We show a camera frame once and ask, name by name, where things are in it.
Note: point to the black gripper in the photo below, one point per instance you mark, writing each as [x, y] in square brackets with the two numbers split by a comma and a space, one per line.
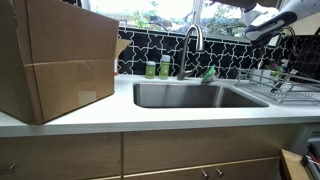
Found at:
[265, 40]

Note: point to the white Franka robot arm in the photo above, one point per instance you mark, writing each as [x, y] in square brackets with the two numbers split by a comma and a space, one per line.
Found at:
[283, 18]

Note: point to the stainless steel sink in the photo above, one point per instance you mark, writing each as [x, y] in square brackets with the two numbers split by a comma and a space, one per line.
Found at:
[173, 95]

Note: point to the plant with purple flower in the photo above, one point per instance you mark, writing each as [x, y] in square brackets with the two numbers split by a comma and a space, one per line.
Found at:
[275, 68]

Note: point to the black spatula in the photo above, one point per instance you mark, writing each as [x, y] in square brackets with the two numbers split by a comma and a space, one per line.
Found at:
[276, 87]

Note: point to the green sponge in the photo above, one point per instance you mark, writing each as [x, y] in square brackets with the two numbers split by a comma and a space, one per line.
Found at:
[209, 75]

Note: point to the brushed steel faucet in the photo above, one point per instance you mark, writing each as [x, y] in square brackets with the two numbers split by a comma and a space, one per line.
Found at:
[196, 31]

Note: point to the tall green soap bottle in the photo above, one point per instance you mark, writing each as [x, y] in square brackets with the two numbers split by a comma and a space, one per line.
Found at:
[164, 68]

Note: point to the short green soap bottle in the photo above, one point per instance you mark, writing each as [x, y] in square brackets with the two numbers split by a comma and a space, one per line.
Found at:
[150, 70]

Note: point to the kitchen window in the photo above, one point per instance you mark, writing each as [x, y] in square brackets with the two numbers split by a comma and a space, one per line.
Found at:
[150, 11]

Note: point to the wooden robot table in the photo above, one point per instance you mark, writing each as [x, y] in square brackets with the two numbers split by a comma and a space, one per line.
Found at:
[291, 165]

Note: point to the round metal cabinet knob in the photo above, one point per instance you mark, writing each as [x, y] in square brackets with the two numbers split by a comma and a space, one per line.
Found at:
[219, 172]
[204, 173]

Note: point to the wooden kitchen cabinet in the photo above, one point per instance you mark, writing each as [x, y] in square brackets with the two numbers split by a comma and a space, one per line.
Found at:
[166, 150]

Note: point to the brown cardboard box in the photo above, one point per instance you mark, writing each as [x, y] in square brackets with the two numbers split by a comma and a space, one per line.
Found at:
[66, 60]

